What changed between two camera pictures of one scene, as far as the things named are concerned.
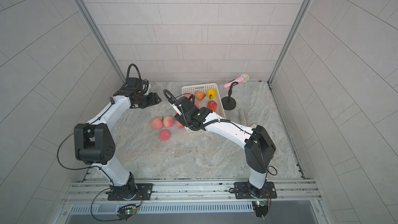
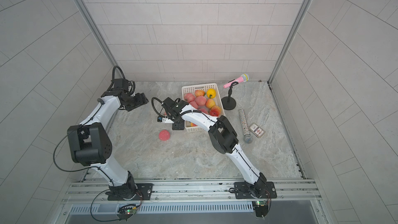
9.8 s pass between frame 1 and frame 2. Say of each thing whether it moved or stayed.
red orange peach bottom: moved
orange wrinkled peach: stayed
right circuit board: stayed
